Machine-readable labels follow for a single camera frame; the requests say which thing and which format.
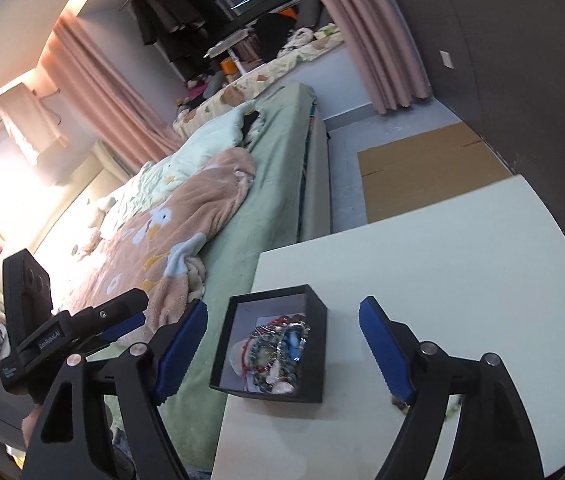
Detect black square gift box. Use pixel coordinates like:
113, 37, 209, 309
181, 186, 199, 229
210, 284, 330, 405

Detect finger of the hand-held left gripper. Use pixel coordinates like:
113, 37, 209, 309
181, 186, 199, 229
86, 288, 149, 332
87, 311, 146, 356

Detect white low table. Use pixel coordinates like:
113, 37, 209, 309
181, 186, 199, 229
211, 174, 565, 480

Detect light green quilt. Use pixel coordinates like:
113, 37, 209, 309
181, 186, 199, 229
95, 102, 268, 211

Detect cream hanging towel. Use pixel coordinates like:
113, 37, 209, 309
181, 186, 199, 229
0, 82, 68, 168

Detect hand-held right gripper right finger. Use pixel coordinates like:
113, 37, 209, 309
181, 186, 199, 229
359, 296, 546, 480

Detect cardboard floor sheets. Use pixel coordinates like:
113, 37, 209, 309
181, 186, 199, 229
357, 121, 513, 224

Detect dark brown wardrobe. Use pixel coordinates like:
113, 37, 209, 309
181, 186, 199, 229
363, 0, 565, 241

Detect pink floral fleece blanket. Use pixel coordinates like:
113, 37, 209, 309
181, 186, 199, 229
75, 149, 258, 331

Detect pink curtain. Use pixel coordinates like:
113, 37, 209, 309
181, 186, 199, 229
37, 12, 183, 176
293, 0, 433, 116

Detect person's left hand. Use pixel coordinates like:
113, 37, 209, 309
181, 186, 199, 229
21, 402, 46, 456

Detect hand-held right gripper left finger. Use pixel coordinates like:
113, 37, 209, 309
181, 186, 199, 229
21, 300, 209, 480

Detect beige bed headboard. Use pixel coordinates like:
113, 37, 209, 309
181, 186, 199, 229
92, 140, 133, 186

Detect small white folding table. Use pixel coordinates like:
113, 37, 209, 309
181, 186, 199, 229
205, 30, 253, 76

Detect bed with green sheet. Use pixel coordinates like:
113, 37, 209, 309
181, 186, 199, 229
0, 82, 333, 476

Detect floral window seat cushion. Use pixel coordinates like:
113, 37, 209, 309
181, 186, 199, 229
172, 35, 346, 136

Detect black cloth pile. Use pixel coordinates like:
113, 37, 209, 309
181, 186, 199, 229
255, 10, 296, 58

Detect pile of bead bracelets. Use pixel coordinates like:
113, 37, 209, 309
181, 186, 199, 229
230, 312, 313, 393

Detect grey pillow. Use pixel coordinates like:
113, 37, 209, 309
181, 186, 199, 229
293, 0, 326, 31

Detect dark hanging clothes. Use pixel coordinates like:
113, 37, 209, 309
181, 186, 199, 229
130, 0, 213, 76

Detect heap of plush toys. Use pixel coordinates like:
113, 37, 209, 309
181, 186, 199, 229
177, 72, 223, 111

